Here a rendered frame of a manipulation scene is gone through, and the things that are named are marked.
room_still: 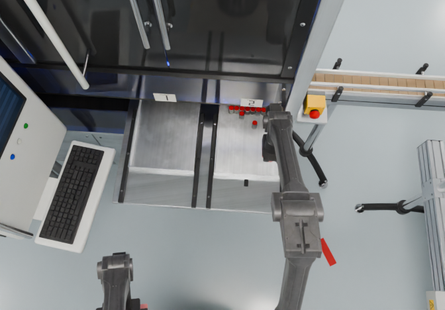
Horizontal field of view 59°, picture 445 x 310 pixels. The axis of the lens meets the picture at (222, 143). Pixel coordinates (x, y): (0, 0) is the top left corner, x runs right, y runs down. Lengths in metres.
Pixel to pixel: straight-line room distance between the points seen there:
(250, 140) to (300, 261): 0.84
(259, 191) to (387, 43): 1.91
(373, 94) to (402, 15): 1.66
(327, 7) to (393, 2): 2.34
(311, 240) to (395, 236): 1.79
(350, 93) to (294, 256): 1.03
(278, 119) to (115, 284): 0.61
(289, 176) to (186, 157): 0.73
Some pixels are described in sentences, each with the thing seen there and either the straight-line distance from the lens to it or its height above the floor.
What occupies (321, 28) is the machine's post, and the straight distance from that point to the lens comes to 1.18.
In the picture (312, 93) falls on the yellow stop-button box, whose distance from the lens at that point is 1.59.
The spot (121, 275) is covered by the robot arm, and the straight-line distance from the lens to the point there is 1.02.
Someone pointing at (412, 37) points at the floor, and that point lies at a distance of 3.29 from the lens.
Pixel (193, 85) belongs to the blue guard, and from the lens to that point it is 1.46.
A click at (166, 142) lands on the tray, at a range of 1.65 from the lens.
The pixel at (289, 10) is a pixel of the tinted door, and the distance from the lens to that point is 1.13.
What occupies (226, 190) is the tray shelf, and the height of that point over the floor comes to 0.88.
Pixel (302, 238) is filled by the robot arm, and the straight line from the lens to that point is 0.87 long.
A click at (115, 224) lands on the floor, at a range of 2.52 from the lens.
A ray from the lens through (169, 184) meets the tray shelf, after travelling 1.59.
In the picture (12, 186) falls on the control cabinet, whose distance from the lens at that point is 1.59.
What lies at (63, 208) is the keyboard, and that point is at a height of 0.83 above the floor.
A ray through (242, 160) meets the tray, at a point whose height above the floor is 0.88.
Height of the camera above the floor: 2.40
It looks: 69 degrees down
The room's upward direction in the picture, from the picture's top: straight up
